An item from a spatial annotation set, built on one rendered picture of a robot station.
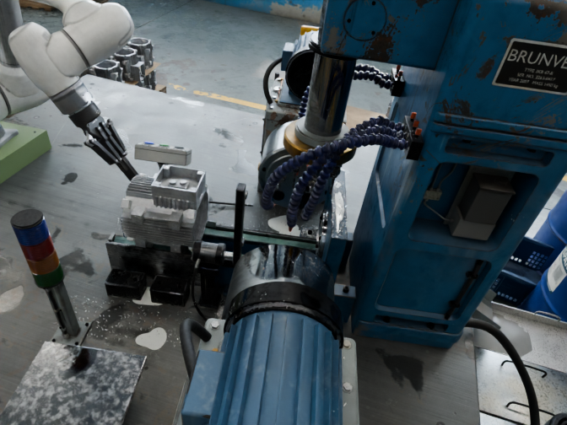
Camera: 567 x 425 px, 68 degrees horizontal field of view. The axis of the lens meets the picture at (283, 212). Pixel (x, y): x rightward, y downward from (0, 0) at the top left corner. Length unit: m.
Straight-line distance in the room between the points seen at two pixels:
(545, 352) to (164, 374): 1.56
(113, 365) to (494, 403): 1.32
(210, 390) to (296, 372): 0.11
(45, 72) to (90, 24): 0.16
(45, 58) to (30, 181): 0.76
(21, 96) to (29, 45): 0.74
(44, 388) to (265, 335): 0.63
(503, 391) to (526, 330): 0.39
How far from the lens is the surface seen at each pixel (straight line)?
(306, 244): 1.32
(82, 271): 1.44
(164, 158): 1.42
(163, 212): 1.18
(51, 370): 1.12
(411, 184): 0.90
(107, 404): 1.04
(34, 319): 1.37
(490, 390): 1.84
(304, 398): 0.55
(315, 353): 0.58
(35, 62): 1.18
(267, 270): 0.91
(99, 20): 1.21
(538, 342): 2.15
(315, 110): 0.96
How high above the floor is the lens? 1.83
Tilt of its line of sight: 40 degrees down
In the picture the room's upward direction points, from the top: 8 degrees clockwise
